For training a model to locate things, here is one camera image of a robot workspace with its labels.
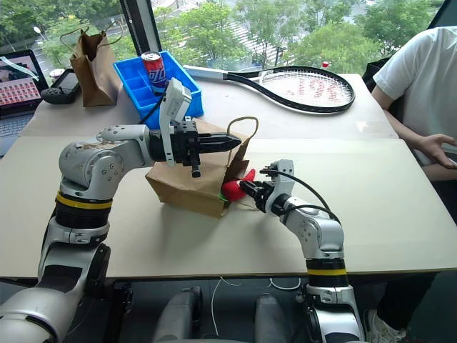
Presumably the thin white cable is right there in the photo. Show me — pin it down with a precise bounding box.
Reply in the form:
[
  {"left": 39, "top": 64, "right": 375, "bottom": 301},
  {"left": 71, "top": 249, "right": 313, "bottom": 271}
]
[{"left": 210, "top": 276, "right": 303, "bottom": 339}]

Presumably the black window frame pillar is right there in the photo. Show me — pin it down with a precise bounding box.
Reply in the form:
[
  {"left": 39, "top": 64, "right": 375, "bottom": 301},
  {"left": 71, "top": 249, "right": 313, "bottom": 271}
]
[{"left": 119, "top": 0, "right": 164, "bottom": 58}]

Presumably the white sneaker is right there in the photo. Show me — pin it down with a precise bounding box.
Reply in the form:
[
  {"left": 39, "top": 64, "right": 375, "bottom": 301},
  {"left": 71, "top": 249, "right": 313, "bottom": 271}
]
[{"left": 363, "top": 309, "right": 408, "bottom": 343}]

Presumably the brown paper bag lying open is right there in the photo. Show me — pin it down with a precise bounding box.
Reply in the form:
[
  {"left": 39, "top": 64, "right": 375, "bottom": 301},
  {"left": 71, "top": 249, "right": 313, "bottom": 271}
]
[{"left": 144, "top": 116, "right": 259, "bottom": 219}]

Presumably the grey rounded robot leg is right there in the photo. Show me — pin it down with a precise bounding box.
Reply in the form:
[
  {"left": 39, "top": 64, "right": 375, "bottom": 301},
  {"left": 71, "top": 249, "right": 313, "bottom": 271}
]
[
  {"left": 153, "top": 285, "right": 204, "bottom": 343},
  {"left": 253, "top": 293, "right": 291, "bottom": 343}
]

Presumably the black handheld game console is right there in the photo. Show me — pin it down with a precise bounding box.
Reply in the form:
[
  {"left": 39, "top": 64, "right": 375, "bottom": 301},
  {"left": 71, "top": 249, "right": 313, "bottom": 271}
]
[{"left": 40, "top": 67, "right": 81, "bottom": 106}]

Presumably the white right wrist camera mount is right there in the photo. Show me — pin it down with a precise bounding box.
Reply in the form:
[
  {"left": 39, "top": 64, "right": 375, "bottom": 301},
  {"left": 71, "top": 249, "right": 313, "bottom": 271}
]
[{"left": 264, "top": 159, "right": 296, "bottom": 218}]

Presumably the blue plastic compartment bin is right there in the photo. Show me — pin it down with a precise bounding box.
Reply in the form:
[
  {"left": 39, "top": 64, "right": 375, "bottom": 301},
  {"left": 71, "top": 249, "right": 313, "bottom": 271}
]
[{"left": 113, "top": 50, "right": 206, "bottom": 131}]

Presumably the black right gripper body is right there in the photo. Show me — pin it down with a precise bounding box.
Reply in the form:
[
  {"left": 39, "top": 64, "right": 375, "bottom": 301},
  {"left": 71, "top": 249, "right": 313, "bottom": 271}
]
[{"left": 249, "top": 180, "right": 278, "bottom": 214}]

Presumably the red strawberry plush toy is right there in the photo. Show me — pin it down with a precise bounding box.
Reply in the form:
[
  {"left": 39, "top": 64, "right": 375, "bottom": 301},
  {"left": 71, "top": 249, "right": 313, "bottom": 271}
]
[{"left": 218, "top": 168, "right": 258, "bottom": 204}]

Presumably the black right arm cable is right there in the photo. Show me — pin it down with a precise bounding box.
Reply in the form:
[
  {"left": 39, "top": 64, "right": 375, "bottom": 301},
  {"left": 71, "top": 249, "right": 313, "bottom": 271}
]
[{"left": 266, "top": 169, "right": 343, "bottom": 224}]

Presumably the black tennis racket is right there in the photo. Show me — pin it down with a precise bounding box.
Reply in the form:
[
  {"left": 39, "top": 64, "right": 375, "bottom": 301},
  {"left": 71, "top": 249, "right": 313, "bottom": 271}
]
[{"left": 183, "top": 64, "right": 356, "bottom": 115}]

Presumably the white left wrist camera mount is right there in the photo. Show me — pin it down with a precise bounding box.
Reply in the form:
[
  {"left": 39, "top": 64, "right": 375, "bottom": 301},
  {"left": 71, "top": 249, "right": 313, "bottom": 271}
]
[{"left": 159, "top": 77, "right": 193, "bottom": 168}]

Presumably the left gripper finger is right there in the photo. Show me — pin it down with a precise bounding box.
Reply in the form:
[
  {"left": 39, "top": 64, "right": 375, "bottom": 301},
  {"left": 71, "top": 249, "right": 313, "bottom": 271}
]
[
  {"left": 196, "top": 132, "right": 243, "bottom": 146},
  {"left": 196, "top": 142, "right": 241, "bottom": 155}
]

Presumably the brown paper bag standing upright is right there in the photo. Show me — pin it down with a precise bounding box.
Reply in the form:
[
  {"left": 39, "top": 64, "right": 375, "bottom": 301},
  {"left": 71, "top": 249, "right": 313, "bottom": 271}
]
[{"left": 59, "top": 25, "right": 125, "bottom": 109}]

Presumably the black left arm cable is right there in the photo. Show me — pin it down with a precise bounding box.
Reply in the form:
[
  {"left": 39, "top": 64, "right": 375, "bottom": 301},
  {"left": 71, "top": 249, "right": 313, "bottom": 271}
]
[{"left": 137, "top": 91, "right": 169, "bottom": 125}]

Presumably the person's black trouser leg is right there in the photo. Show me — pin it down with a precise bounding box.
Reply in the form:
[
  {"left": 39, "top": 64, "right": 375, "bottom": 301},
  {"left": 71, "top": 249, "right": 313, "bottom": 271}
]
[{"left": 374, "top": 271, "right": 442, "bottom": 332}]

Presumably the open laptop computer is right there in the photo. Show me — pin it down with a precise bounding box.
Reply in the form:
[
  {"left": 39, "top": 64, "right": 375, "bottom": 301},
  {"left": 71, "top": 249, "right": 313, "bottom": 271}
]
[{"left": 0, "top": 49, "right": 50, "bottom": 158}]

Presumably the black chair back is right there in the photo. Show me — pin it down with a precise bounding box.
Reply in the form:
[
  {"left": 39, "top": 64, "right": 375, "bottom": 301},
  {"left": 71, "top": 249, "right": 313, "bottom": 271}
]
[{"left": 361, "top": 56, "right": 393, "bottom": 94}]

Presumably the black slanted window frame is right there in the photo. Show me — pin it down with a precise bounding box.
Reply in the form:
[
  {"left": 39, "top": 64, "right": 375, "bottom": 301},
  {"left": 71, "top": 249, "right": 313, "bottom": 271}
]
[{"left": 427, "top": 0, "right": 457, "bottom": 30}]

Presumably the person in white t-shirt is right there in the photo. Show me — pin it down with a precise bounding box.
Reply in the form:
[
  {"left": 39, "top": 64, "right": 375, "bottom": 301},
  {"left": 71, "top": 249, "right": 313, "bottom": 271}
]
[{"left": 372, "top": 25, "right": 457, "bottom": 182}]

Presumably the red blue soda can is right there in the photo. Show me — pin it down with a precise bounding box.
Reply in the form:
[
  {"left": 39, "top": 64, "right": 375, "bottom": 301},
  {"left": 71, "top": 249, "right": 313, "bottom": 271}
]
[{"left": 141, "top": 51, "right": 169, "bottom": 96}]

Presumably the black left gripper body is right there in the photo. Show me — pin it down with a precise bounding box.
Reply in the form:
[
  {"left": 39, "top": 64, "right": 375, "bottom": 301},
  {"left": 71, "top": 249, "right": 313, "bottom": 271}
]
[{"left": 171, "top": 120, "right": 202, "bottom": 179}]

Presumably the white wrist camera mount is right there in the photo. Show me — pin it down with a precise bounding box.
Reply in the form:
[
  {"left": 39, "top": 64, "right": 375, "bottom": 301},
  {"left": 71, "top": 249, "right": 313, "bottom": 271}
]
[
  {"left": 264, "top": 159, "right": 296, "bottom": 218},
  {"left": 159, "top": 77, "right": 193, "bottom": 168}
]

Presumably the person's bare hand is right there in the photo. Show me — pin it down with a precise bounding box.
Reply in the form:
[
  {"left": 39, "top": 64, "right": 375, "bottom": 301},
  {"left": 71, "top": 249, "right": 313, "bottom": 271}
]
[{"left": 415, "top": 133, "right": 457, "bottom": 170}]

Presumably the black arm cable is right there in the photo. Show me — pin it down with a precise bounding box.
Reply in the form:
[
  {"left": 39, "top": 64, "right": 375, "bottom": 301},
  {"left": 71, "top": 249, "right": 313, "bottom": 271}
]
[
  {"left": 137, "top": 91, "right": 169, "bottom": 125},
  {"left": 266, "top": 169, "right": 343, "bottom": 224}
]

